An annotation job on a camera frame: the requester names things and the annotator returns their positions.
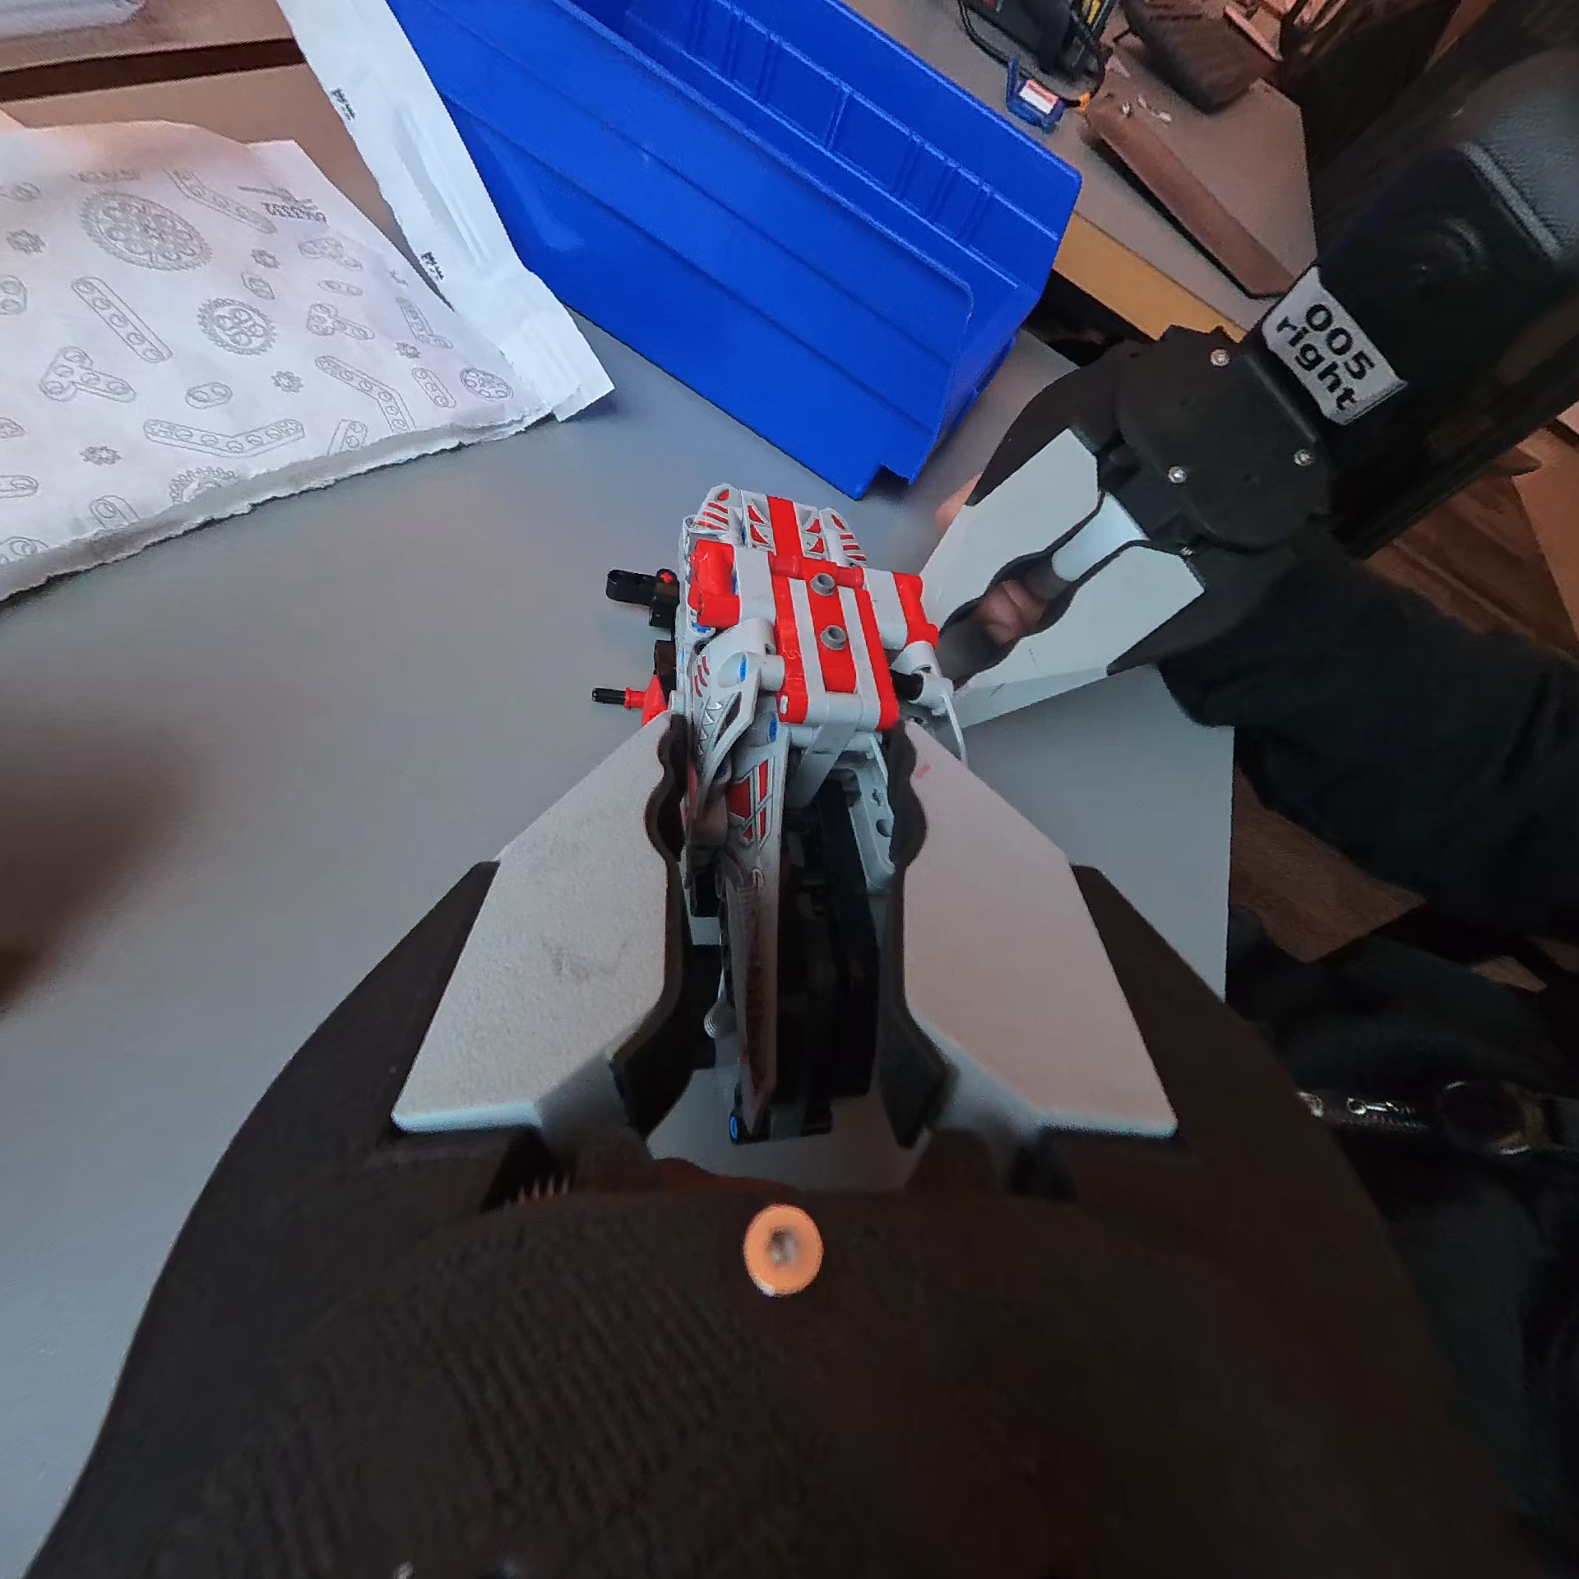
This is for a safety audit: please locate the blue plastic bin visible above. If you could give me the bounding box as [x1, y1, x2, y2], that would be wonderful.
[388, 0, 1083, 502]

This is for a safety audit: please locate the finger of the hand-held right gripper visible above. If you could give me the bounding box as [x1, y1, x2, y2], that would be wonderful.
[920, 433, 1119, 621]
[947, 503, 1206, 731]

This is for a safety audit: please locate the person's right hand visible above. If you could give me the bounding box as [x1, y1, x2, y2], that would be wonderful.
[933, 484, 1052, 649]

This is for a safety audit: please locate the brown wooden board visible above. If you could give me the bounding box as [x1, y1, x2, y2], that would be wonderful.
[1083, 59, 1315, 301]

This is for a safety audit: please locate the gear printed white paper bag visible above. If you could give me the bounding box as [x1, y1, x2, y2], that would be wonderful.
[0, 116, 552, 607]

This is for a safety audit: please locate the plain white paper bag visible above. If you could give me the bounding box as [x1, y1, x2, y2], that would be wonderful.
[278, 0, 616, 423]

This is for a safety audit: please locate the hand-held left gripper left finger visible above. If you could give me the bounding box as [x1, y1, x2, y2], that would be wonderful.
[392, 721, 718, 1143]

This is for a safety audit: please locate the person's right forearm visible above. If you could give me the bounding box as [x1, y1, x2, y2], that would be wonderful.
[1159, 541, 1579, 945]

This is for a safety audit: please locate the red and grey lego model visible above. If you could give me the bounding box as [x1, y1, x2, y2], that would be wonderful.
[588, 484, 969, 1143]

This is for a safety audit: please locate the black electronic device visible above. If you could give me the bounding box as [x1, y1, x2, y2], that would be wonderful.
[961, 0, 1117, 77]

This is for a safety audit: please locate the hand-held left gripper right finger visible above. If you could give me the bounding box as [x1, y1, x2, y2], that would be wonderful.
[869, 725, 1181, 1146]

